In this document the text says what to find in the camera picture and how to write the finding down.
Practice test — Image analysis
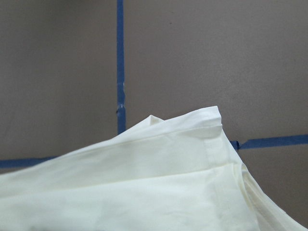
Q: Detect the cream long sleeve cat shirt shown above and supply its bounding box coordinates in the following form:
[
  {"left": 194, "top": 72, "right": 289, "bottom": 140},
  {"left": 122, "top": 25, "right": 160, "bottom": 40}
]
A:
[{"left": 0, "top": 106, "right": 304, "bottom": 231}]

